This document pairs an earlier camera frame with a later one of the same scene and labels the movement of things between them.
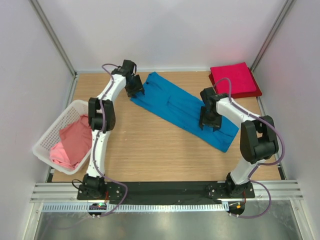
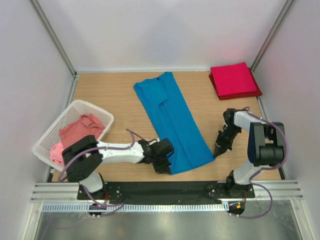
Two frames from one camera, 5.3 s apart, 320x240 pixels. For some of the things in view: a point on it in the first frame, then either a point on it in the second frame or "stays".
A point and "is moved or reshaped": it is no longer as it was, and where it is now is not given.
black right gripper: (216, 124) → (221, 148)
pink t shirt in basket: (60, 157) stays
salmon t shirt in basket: (76, 139) stays
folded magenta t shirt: (241, 78) stays
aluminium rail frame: (276, 191) stays
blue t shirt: (181, 109) is moved or reshaped
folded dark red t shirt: (258, 92) stays
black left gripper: (139, 89) → (164, 168)
